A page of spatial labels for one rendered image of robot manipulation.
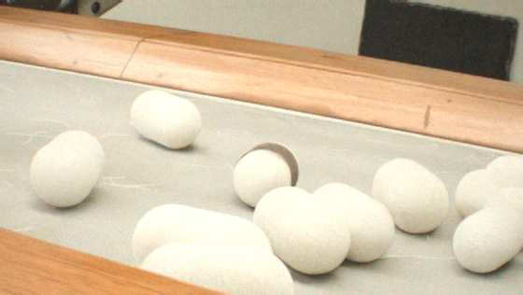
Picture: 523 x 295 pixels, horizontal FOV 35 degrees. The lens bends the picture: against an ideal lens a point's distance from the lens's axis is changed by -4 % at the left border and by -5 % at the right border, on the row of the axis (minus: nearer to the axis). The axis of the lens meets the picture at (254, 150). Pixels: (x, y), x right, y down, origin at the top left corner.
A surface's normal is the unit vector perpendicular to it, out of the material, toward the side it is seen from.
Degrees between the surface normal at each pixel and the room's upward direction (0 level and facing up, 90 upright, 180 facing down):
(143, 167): 0
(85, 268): 0
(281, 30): 90
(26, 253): 0
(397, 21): 86
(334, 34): 90
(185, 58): 45
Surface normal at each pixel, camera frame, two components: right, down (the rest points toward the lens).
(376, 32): -0.46, 0.08
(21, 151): 0.11, -0.97
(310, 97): -0.19, -0.57
